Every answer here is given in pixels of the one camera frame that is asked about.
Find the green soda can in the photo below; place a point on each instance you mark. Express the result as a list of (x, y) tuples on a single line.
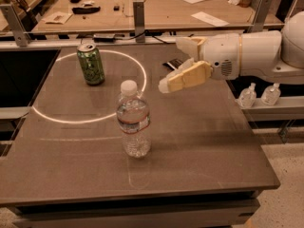
[(91, 64)]

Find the clear plastic water bottle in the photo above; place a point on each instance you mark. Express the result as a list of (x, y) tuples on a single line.
[(133, 116)]

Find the black power adapter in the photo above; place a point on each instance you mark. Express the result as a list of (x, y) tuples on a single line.
[(104, 38)]

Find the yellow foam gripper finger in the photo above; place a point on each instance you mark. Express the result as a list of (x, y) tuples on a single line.
[(190, 73), (191, 45)]

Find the white card on table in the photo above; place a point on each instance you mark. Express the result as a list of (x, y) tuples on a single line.
[(57, 18)]

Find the left metal bracket post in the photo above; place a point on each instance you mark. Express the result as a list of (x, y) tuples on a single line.
[(22, 39)]

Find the black tool on table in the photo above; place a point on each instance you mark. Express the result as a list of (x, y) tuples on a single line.
[(85, 10)]

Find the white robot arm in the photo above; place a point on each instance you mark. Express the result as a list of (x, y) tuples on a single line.
[(275, 56)]

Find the small clear sanitizer bottle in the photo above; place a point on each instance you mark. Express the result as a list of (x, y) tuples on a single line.
[(247, 96)]

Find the small black block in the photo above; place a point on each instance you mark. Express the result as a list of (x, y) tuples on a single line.
[(116, 7)]

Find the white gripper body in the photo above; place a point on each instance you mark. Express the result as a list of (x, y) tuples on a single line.
[(222, 55)]

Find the metal bracket post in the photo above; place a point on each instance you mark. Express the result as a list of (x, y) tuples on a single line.
[(22, 39), (138, 13), (260, 16)]

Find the middle metal bracket post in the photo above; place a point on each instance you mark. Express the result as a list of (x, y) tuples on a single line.
[(138, 13)]

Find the small white paper slip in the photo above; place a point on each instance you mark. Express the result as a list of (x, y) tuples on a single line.
[(209, 19)]

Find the black snack bar wrapper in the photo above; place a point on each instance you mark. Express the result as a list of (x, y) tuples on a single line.
[(173, 64)]

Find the right metal bracket post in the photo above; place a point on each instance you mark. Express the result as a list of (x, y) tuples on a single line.
[(260, 16)]

